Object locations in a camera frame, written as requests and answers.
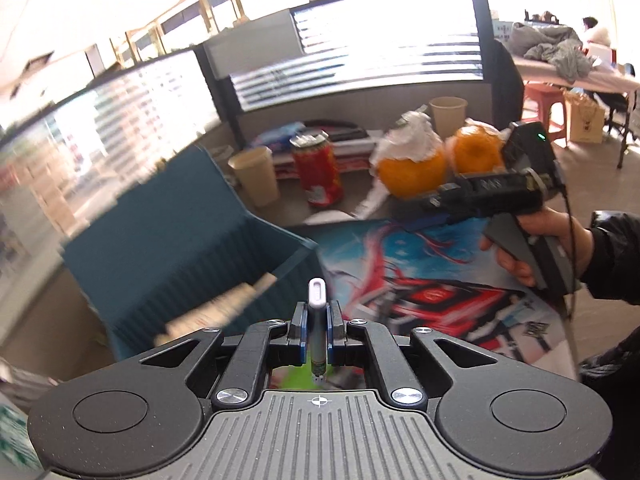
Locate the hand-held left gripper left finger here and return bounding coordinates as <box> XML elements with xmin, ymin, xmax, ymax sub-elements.
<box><xmin>137</xmin><ymin>301</ymin><xmax>308</xmax><ymax>409</ymax></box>

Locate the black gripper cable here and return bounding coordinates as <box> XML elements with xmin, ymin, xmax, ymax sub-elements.
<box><xmin>560</xmin><ymin>180</ymin><xmax>583</xmax><ymax>366</ymax></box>

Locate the grey stick with white cap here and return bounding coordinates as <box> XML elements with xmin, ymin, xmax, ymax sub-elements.
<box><xmin>306</xmin><ymin>278</ymin><xmax>332</xmax><ymax>387</ymax></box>

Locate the orange with white tissue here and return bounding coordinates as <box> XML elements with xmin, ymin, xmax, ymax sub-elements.
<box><xmin>369</xmin><ymin>109</ymin><xmax>447</xmax><ymax>200</ymax></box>

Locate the pile of grey clothes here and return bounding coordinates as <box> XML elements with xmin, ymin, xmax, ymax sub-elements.
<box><xmin>510</xmin><ymin>24</ymin><xmax>597</xmax><ymax>85</ymax></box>

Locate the bare orange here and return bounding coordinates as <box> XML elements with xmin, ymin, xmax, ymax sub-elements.
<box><xmin>451</xmin><ymin>122</ymin><xmax>507</xmax><ymax>177</ymax></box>

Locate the red drink can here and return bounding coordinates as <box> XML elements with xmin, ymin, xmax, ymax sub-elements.
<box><xmin>289</xmin><ymin>132</ymin><xmax>346</xmax><ymax>207</ymax></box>

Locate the person's black jacket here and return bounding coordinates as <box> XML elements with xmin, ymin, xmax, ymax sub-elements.
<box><xmin>575</xmin><ymin>327</ymin><xmax>640</xmax><ymax>402</ymax></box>

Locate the stack of books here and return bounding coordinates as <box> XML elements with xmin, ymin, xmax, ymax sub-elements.
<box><xmin>254</xmin><ymin>119</ymin><xmax>387</xmax><ymax>172</ymax></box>

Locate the beige paper cup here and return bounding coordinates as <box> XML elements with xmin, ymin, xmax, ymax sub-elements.
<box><xmin>429</xmin><ymin>96</ymin><xmax>469</xmax><ymax>141</ymax></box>
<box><xmin>228</xmin><ymin>146</ymin><xmax>280</xmax><ymax>209</ymax></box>

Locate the beige printed tube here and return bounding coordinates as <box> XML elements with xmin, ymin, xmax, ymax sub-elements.
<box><xmin>154</xmin><ymin>272</ymin><xmax>278</xmax><ymax>347</ymax></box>

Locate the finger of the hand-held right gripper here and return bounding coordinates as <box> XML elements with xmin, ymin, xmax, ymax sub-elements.
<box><xmin>402</xmin><ymin>182</ymin><xmax>468</xmax><ymax>231</ymax></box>

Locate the red plastic stool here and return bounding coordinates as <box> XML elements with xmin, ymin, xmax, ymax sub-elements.
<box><xmin>522</xmin><ymin>82</ymin><xmax>569</xmax><ymax>147</ymax></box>

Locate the person's right hand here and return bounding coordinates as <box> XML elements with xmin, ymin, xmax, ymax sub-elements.
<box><xmin>480</xmin><ymin>207</ymin><xmax>594</xmax><ymax>289</ymax></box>

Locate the table with pink cloth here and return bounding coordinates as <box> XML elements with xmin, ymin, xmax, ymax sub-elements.
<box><xmin>510</xmin><ymin>54</ymin><xmax>640</xmax><ymax>111</ymax></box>

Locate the beige paper bag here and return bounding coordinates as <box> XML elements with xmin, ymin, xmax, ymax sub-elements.
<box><xmin>564</xmin><ymin>90</ymin><xmax>609</xmax><ymax>144</ymax></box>

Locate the blue ribbed organizer box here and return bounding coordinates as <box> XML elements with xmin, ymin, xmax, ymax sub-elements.
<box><xmin>61</xmin><ymin>144</ymin><xmax>322</xmax><ymax>362</ymax></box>

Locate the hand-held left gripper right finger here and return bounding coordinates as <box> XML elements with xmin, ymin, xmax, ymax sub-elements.
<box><xmin>326</xmin><ymin>301</ymin><xmax>505</xmax><ymax>409</ymax></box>

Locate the printed blue red desk mat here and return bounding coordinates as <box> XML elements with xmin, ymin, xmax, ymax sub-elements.
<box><xmin>292</xmin><ymin>217</ymin><xmax>581</xmax><ymax>381</ymax></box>

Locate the person's right forearm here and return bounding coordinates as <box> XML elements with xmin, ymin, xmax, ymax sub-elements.
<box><xmin>580</xmin><ymin>210</ymin><xmax>640</xmax><ymax>307</ymax></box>

